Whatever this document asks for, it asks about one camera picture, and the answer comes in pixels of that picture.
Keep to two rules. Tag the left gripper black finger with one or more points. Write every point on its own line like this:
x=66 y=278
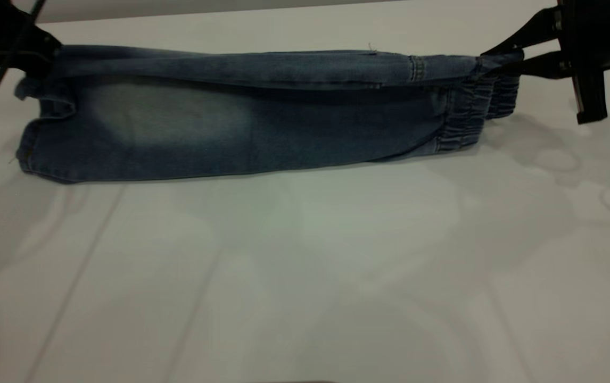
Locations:
x=12 y=37

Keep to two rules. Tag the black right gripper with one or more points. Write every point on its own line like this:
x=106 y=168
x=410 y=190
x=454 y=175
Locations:
x=603 y=37

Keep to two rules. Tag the blue denim jeans with print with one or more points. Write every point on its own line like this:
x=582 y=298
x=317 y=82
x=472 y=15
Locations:
x=230 y=117

